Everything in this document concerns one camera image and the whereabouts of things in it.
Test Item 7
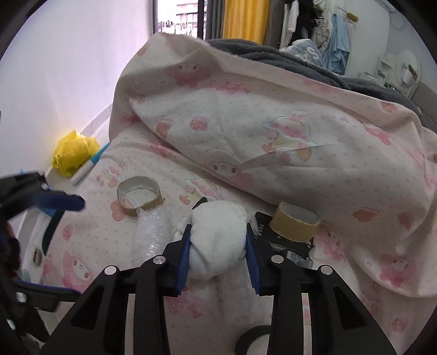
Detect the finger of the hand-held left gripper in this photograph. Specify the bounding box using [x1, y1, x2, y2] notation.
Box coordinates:
[0, 170, 51, 201]
[0, 190, 86, 223]

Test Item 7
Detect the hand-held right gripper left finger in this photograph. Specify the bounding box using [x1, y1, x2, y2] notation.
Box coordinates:
[39, 223, 195, 355]

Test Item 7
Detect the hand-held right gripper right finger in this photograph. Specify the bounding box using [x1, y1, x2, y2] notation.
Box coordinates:
[245, 223, 398, 355]

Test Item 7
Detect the clear bubble wrap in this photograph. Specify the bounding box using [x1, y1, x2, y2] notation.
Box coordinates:
[131, 206, 178, 270]

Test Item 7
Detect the white balled sock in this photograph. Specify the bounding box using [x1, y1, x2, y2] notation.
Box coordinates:
[172, 199, 249, 282]

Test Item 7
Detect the beige tape roll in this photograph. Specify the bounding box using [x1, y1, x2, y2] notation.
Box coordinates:
[268, 202, 321, 244]

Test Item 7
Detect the cardboard tape core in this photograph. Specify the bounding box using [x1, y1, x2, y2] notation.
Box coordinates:
[117, 176, 165, 219]

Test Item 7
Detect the black plastic packet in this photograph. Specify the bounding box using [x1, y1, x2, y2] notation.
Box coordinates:
[254, 212, 316, 270]

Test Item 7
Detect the yellow plastic bag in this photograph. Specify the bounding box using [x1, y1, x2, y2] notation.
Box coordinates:
[51, 130, 101, 177]

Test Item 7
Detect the pink printed bed sheet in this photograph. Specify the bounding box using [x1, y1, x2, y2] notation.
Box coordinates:
[41, 130, 437, 355]

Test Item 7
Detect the pink printed duvet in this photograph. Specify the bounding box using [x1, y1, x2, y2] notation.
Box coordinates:
[109, 32, 437, 297]

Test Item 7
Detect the dark grey blanket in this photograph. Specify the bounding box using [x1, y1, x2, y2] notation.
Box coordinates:
[205, 38, 427, 127]

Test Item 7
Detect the black framed window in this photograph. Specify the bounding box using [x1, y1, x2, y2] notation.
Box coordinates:
[152, 0, 208, 40]

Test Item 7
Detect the blue patterned blanket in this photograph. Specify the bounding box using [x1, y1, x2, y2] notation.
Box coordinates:
[278, 38, 325, 64]

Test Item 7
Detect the light blue hanging shirt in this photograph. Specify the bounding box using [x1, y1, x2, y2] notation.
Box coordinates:
[323, 14, 350, 74]

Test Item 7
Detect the grey curtain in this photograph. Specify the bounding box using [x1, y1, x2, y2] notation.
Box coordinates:
[205, 0, 225, 40]
[264, 0, 285, 48]

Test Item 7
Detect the white shelf unit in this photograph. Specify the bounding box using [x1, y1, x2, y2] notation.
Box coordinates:
[358, 53, 398, 87]

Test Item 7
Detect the grey padded headboard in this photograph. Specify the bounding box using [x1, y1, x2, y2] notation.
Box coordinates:
[411, 84, 437, 117]

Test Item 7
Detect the white hanging jacket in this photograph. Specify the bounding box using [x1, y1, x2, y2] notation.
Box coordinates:
[314, 0, 337, 52]

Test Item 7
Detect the yellow curtain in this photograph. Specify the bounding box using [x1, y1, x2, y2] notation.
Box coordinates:
[222, 0, 271, 43]

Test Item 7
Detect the white hanging shirt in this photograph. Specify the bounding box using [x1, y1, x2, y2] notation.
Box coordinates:
[283, 3, 297, 35]

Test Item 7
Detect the black hanging garment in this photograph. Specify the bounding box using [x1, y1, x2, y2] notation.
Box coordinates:
[294, 0, 323, 45]

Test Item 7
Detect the clothes rack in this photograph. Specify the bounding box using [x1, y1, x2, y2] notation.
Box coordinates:
[336, 8, 359, 23]

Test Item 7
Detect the blue long-handled plastic tool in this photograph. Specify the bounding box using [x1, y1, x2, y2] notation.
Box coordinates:
[71, 143, 110, 186]

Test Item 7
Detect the black ring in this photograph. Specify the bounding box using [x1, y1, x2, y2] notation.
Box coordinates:
[235, 325, 274, 355]

